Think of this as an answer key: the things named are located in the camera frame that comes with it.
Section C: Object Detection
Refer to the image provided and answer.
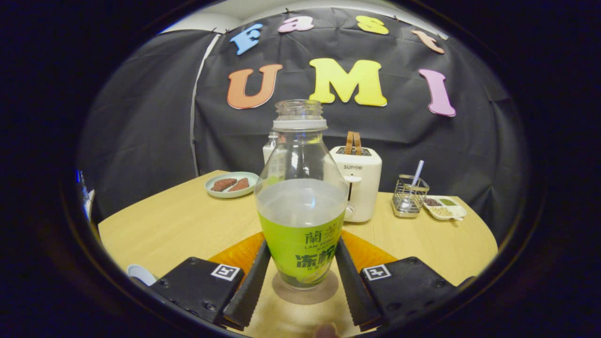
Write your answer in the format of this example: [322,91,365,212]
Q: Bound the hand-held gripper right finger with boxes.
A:
[334,230,460,331]

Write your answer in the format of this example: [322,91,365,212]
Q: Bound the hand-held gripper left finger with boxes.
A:
[149,231,272,329]

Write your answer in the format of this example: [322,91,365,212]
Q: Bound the round brown coaster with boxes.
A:
[272,270,339,306]

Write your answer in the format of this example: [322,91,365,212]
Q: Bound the green label juice bottle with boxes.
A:
[254,99,349,290]

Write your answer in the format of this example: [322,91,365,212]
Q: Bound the pale grey cup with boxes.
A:
[127,264,158,287]

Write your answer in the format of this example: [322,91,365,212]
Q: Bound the capped green label bottle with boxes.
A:
[262,132,278,165]

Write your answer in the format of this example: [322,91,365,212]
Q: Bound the wooden table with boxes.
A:
[98,170,499,338]

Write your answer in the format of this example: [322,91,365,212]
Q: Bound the pale green plate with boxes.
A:
[205,171,260,199]

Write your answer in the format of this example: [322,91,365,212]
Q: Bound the white toaster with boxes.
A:
[329,146,383,223]

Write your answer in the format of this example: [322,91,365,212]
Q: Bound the white divided dish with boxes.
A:
[422,195,468,222]

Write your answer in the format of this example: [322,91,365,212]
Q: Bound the purple striped straw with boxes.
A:
[409,160,425,188]

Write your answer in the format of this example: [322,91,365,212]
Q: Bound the wire mesh holder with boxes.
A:
[391,174,430,218]

